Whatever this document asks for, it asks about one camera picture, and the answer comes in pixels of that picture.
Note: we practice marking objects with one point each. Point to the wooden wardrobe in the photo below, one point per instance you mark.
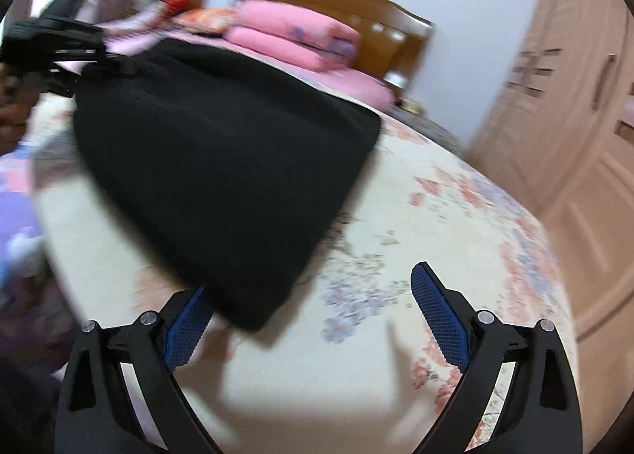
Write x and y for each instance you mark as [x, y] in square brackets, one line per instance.
[551, 141]

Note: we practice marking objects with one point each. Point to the person left hand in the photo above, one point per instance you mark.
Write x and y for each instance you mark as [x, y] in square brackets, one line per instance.
[16, 108]

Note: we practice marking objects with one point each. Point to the purple floral sheet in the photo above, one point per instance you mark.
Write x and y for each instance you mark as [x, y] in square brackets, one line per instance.
[22, 239]

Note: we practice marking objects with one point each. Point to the black pants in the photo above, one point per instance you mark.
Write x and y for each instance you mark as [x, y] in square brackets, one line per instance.
[232, 169]

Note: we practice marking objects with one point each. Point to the floral cream blanket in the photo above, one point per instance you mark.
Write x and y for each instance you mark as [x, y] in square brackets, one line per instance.
[348, 365]

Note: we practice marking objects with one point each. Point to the folded pink quilt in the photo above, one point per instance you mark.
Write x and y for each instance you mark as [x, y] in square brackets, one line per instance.
[294, 35]

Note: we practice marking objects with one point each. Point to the orange patterned pillow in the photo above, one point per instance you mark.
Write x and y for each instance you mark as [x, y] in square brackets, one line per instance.
[213, 20]

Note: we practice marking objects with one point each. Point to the pink bed sheet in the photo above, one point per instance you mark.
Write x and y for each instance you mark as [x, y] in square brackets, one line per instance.
[350, 82]

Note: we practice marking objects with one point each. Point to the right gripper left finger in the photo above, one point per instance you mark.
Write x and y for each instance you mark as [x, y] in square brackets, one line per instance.
[95, 412]

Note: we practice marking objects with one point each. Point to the red pillow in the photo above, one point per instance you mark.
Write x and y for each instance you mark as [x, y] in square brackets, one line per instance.
[165, 11]

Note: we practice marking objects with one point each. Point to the pink floral duvet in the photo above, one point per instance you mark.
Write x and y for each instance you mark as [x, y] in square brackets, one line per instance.
[136, 33]

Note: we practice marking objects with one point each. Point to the wooden headboard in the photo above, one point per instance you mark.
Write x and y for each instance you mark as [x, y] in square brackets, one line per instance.
[393, 40]

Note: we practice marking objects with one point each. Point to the floral covered nightstand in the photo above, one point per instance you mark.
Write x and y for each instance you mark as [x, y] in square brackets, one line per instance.
[420, 123]

